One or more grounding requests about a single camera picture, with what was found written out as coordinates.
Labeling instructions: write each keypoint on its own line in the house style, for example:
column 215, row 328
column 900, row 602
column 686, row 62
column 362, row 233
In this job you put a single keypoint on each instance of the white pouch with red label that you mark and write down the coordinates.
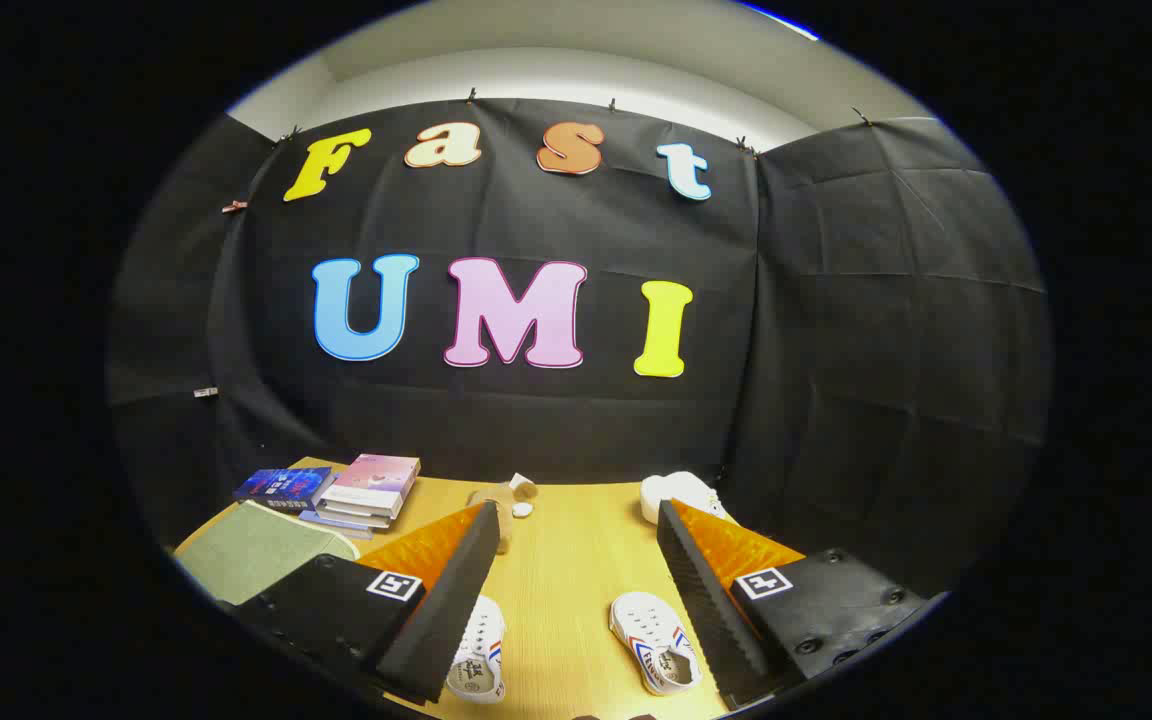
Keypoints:
column 676, row 492

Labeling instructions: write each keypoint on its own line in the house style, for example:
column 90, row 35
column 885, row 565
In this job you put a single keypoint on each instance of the dark blue book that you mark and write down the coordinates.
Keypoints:
column 281, row 485

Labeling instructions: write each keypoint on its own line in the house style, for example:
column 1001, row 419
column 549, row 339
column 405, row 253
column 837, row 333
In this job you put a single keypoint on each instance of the brown plush toy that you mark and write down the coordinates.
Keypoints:
column 494, row 497

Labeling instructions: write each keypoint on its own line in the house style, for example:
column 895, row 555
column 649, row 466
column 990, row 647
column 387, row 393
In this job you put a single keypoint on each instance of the white canvas shoe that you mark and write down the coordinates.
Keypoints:
column 478, row 655
column 651, row 640

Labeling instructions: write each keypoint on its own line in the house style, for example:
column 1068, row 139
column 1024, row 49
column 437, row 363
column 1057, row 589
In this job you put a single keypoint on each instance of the white book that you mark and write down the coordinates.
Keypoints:
column 356, row 517

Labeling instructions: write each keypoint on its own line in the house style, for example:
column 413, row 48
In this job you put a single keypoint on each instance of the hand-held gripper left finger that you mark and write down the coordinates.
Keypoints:
column 436, row 620

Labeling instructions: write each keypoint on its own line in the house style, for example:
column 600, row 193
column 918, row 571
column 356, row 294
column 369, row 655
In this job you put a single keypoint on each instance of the green fabric storage box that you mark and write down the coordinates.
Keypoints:
column 256, row 550

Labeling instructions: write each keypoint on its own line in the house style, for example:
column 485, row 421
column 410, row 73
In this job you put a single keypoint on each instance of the pink cover book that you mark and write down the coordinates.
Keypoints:
column 376, row 475

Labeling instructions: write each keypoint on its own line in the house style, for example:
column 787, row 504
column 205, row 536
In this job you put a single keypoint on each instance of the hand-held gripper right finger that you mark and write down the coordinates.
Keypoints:
column 711, row 610

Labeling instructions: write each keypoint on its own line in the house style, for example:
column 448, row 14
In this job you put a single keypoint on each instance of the light blue book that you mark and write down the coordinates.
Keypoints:
column 336, row 527

